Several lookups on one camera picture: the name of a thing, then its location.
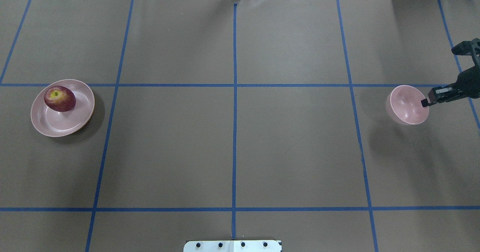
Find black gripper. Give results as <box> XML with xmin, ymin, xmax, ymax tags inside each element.
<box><xmin>421</xmin><ymin>66</ymin><xmax>480</xmax><ymax>107</ymax></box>

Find pink bowl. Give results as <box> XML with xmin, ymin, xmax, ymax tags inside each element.
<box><xmin>385</xmin><ymin>85</ymin><xmax>429</xmax><ymax>126</ymax></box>

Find red apple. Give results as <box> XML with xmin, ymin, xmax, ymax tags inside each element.
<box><xmin>43</xmin><ymin>85</ymin><xmax>77</xmax><ymax>112</ymax></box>

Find pink plate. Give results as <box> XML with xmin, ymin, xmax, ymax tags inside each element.
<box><xmin>30</xmin><ymin>79</ymin><xmax>95</xmax><ymax>137</ymax></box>

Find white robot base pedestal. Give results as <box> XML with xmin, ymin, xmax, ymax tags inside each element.
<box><xmin>183</xmin><ymin>240</ymin><xmax>283</xmax><ymax>252</ymax></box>

